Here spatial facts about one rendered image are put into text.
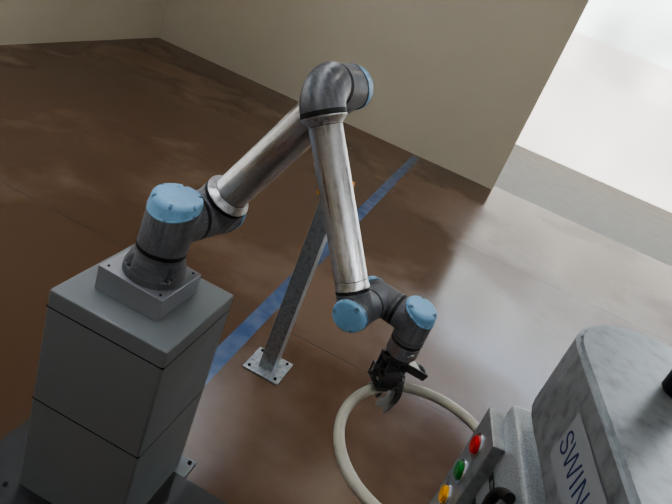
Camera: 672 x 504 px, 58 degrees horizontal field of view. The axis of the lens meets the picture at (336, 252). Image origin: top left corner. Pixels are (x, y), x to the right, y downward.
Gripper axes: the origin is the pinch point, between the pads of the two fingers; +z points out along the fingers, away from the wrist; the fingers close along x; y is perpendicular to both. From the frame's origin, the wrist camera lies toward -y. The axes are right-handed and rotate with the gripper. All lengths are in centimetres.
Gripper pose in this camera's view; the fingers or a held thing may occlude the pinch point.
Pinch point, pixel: (383, 401)
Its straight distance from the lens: 184.0
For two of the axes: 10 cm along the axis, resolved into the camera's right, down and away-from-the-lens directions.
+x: 3.1, 5.8, -7.5
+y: -9.0, -0.7, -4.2
